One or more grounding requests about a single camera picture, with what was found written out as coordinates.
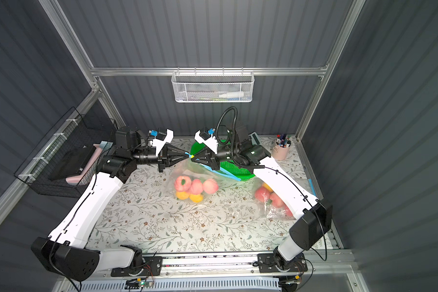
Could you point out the green plastic basket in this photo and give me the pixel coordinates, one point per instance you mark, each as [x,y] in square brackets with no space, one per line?
[226,167]

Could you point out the black wire side basket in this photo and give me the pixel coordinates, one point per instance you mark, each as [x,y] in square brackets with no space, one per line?
[77,131]

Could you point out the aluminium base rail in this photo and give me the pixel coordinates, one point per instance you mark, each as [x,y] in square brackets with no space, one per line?
[222,264]

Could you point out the white tube in basket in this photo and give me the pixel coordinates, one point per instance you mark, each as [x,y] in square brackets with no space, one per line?
[232,95]

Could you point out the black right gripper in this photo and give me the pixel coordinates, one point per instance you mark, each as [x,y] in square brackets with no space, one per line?
[211,157]

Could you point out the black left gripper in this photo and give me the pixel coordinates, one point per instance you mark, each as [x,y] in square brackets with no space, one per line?
[162,159]

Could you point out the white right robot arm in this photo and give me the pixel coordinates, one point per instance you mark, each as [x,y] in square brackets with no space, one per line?
[313,216]

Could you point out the red yellow peach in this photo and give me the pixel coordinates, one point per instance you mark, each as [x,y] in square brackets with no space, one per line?
[267,187]

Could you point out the pink metal pen bucket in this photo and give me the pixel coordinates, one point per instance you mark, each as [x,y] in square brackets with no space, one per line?
[280,153]

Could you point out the clear zip-top bag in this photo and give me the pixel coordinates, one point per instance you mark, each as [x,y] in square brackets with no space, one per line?
[306,200]
[197,171]

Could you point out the light blue calculator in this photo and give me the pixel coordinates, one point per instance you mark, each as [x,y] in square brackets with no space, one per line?
[254,137]

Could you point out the black flat case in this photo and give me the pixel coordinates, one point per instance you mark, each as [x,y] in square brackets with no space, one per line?
[72,163]

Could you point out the white wire wall basket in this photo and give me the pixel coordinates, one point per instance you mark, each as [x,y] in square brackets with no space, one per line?
[200,87]

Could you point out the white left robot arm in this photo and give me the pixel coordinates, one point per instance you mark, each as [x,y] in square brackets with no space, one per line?
[64,250]

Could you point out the pink handle tool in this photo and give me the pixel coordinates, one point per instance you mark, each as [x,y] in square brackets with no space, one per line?
[75,180]

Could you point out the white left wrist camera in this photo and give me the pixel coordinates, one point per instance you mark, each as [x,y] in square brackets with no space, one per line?
[159,138]

